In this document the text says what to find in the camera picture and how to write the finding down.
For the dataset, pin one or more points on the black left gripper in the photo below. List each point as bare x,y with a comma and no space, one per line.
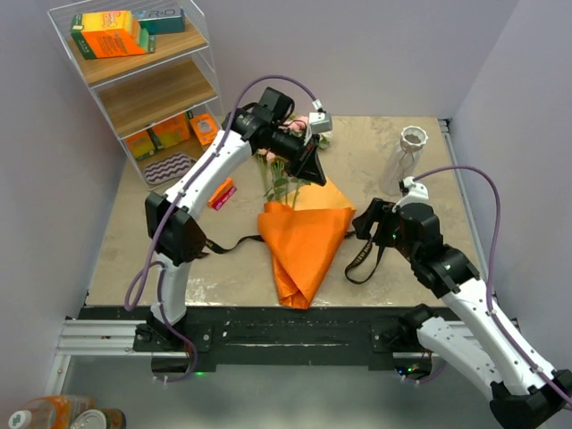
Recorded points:
307,164

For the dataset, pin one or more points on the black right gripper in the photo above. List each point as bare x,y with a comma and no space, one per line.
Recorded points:
364,222

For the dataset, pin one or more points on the pink flower bunch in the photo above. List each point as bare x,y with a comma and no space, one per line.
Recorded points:
278,185

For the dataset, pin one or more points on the orange wrapping paper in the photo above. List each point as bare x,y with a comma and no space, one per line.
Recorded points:
303,234

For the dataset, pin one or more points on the white rose stem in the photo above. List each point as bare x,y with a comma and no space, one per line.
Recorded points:
325,140

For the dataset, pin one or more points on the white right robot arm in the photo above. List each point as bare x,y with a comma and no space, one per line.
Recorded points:
523,389

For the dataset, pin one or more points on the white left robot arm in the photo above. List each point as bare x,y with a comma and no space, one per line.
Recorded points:
172,217

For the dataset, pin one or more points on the white ceramic vase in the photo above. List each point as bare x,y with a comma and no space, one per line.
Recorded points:
403,159

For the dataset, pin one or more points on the orange pink sponge box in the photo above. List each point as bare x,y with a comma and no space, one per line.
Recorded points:
222,194

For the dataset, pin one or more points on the orange box bottom shelf right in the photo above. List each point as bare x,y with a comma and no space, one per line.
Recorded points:
205,128

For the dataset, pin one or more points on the orange box shelf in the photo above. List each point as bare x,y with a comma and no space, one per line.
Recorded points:
205,128
141,145

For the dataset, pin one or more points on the orange green box bottom middle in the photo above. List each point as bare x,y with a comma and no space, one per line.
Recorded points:
170,132

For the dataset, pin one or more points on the purple wavy striped mat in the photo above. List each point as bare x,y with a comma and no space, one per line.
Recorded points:
172,167

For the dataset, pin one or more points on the orange box bottom shelf left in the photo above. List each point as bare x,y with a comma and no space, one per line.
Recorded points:
141,145

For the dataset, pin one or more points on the green box on shelf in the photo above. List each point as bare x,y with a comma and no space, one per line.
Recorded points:
146,41

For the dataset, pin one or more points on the teal box on shelf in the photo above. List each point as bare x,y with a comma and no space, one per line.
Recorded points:
161,21

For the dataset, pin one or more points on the orange sponge box on shelf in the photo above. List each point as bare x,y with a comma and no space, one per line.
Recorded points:
106,34

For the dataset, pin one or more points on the metal tin can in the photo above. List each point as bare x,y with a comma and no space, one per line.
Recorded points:
100,418

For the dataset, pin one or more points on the orange juice bottle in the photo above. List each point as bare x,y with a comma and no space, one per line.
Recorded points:
51,412

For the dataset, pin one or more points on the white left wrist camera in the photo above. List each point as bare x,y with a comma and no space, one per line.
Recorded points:
319,122

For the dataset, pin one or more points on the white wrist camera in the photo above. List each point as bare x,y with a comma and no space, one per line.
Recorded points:
319,122
412,192

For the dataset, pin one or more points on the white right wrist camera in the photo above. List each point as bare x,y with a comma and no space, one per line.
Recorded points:
412,192

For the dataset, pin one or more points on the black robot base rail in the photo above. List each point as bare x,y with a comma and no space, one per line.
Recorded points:
280,336

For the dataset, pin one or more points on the white wire wooden shelf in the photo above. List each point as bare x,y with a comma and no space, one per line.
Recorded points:
135,93

